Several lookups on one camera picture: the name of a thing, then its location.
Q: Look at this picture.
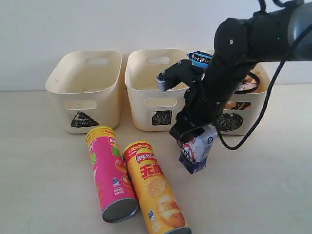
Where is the pink Lays chip can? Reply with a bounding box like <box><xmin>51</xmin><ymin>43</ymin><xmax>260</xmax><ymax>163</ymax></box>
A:
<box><xmin>86</xmin><ymin>126</ymin><xmax>138</xmax><ymax>223</ymax></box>

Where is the orange instant noodle bag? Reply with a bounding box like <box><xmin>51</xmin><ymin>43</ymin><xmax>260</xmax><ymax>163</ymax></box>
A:
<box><xmin>225</xmin><ymin>72</ymin><xmax>260</xmax><ymax>110</ymax></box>

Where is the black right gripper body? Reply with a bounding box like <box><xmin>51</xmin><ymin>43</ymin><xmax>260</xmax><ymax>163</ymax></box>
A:
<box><xmin>175</xmin><ymin>56</ymin><xmax>256</xmax><ymax>129</ymax></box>

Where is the cream bin square mark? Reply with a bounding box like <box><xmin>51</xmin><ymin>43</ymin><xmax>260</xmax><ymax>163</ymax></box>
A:
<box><xmin>125</xmin><ymin>49</ymin><xmax>188</xmax><ymax>132</ymax></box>

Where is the white blue milk carton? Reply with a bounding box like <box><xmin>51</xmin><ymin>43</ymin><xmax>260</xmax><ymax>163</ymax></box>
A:
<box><xmin>178</xmin><ymin>125</ymin><xmax>217</xmax><ymax>174</ymax></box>

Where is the cream bin triangle mark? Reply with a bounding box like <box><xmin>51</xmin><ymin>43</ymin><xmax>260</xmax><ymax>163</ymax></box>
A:
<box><xmin>45</xmin><ymin>50</ymin><xmax>122</xmax><ymax>134</ymax></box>

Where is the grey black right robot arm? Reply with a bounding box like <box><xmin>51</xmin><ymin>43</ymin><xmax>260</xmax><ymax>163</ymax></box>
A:
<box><xmin>156</xmin><ymin>0</ymin><xmax>312</xmax><ymax>144</ymax></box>

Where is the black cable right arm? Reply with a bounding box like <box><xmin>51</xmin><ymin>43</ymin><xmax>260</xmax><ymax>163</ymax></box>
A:
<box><xmin>176</xmin><ymin>0</ymin><xmax>312</xmax><ymax>151</ymax></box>

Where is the blue instant noodle bag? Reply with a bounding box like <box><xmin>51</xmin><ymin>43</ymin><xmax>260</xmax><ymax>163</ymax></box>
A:
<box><xmin>187</xmin><ymin>51</ymin><xmax>213</xmax><ymax>69</ymax></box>

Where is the cream bin circle mark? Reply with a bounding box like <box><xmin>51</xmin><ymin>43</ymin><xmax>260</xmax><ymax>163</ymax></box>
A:
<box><xmin>217</xmin><ymin>63</ymin><xmax>270</xmax><ymax>135</ymax></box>

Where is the yellow Lays chip can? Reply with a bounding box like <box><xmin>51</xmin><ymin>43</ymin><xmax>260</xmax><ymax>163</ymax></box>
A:
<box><xmin>123</xmin><ymin>140</ymin><xmax>192</xmax><ymax>234</ymax></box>

